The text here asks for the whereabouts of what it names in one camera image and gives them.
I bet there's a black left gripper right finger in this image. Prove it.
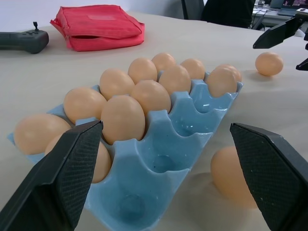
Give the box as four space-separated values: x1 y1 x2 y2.
230 122 308 231

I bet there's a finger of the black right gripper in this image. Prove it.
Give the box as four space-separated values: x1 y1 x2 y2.
295 57 308 72
252 16 305 50

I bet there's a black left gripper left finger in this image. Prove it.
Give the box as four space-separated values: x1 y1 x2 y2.
0 120 105 231

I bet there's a blue plastic egg tray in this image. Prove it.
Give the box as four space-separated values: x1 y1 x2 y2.
6 78 244 231

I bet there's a laptop computer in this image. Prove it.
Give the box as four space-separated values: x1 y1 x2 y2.
269 0 308 16

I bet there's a tan egg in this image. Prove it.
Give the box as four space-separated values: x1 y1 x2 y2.
44 132 112 184
99 68 136 101
158 64 192 93
216 63 242 84
127 57 158 85
100 94 146 146
63 87 108 125
210 146 258 210
130 79 172 115
151 52 177 72
206 67 238 98
180 58 206 81
255 51 284 77
13 113 72 155

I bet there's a person in dark clothing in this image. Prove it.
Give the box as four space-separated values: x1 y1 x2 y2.
200 0 256 29

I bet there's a dark grey handheld controller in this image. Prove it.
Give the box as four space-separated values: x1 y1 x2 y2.
0 21 50 54

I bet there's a red fabric zipper bag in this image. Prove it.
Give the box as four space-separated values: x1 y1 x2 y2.
50 6 146 52

